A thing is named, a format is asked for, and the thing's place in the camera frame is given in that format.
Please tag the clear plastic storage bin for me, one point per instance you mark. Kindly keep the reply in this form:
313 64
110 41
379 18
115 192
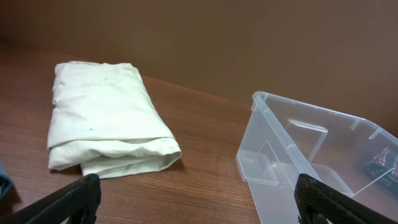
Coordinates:
286 137

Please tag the folded cream cloth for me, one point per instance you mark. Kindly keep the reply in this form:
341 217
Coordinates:
103 120

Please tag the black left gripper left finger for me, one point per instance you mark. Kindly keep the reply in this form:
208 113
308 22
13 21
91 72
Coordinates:
75 203

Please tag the folded blue denim jeans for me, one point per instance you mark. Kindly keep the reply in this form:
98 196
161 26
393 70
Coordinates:
5 181

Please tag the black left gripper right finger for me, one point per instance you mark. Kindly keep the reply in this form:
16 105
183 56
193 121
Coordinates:
318 203

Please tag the plaid cloth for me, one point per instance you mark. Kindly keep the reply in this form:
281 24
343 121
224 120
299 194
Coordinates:
383 169

